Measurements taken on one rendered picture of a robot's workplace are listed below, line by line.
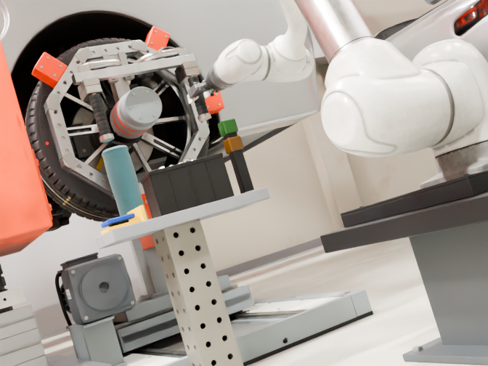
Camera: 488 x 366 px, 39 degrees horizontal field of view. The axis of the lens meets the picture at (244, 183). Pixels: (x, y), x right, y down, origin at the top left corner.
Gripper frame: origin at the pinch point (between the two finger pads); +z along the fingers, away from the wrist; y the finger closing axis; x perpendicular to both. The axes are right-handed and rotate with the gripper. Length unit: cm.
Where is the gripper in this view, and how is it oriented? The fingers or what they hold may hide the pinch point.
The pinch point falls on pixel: (198, 95)
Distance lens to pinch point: 232.5
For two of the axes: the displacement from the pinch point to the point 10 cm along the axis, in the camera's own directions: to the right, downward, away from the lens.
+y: 8.6, -2.3, 4.5
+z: -4.1, 1.9, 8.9
